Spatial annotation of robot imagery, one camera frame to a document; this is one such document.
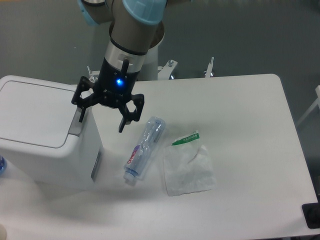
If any black clamp at table edge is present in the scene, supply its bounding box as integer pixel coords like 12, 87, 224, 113
302, 202, 320, 229

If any white frame at right edge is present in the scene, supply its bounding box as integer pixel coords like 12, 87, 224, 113
296, 85, 320, 128

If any clear plastic bag green label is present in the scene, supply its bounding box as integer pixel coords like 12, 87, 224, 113
163, 130, 216, 197

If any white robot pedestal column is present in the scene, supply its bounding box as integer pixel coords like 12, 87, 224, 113
137, 21, 165, 82

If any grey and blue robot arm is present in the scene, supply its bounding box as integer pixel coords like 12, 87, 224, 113
71, 0, 167, 132

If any white push-top trash can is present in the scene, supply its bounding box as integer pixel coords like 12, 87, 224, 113
0, 75, 103, 190

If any white pedestal base frame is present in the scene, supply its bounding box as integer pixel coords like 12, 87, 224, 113
86, 56, 216, 84

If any clear crushed plastic bottle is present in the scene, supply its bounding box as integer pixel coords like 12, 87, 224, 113
123, 116, 166, 185

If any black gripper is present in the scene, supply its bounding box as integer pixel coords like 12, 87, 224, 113
70, 57, 145, 133

